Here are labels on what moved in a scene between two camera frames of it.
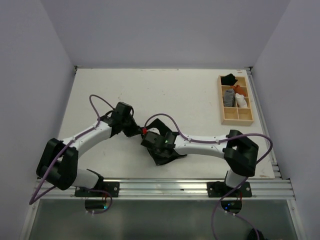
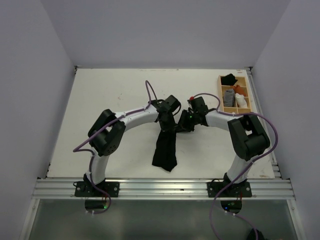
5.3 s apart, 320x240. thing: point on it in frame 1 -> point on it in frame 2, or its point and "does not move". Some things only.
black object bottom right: x=253 y=235 does not move
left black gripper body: x=130 y=127 -> x=169 y=123
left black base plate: x=112 y=187 does not move
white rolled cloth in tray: x=240 y=101 does not move
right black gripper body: x=156 y=152 -> x=192 y=119
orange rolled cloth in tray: x=238 y=89 does not move
